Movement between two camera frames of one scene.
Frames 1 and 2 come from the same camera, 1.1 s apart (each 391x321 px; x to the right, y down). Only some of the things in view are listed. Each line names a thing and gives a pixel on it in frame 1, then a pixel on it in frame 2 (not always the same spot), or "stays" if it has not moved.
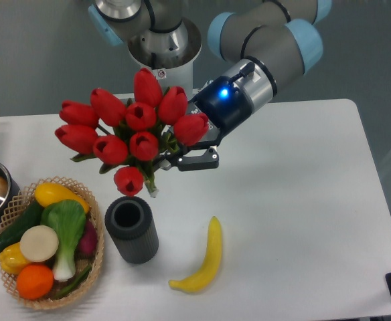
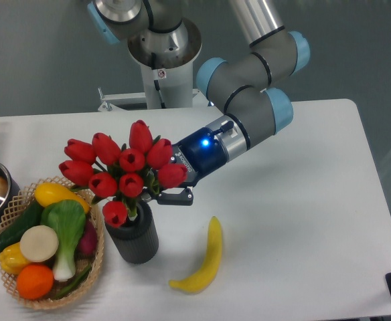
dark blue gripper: x=223 y=103 -> x=201 y=153
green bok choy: x=67 y=219 stays
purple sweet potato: x=86 y=248 stays
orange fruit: x=35 y=281 stays
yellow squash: x=47 y=192 stays
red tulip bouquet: x=130 y=137 -> x=120 y=174
